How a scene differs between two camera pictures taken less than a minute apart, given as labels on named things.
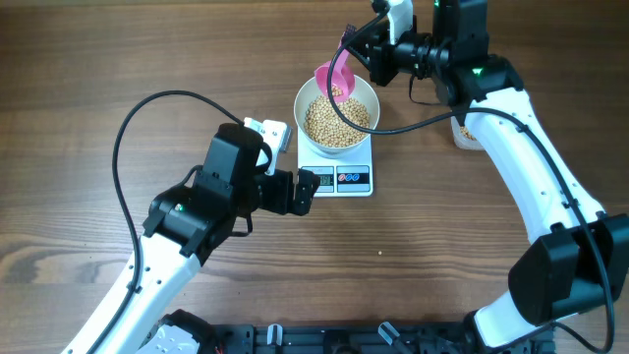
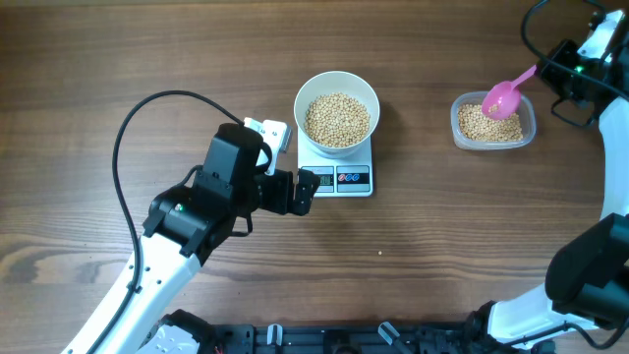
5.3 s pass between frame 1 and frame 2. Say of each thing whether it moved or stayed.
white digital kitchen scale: stayed
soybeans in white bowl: stayed
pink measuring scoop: moved
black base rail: stayed
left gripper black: stayed
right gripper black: moved
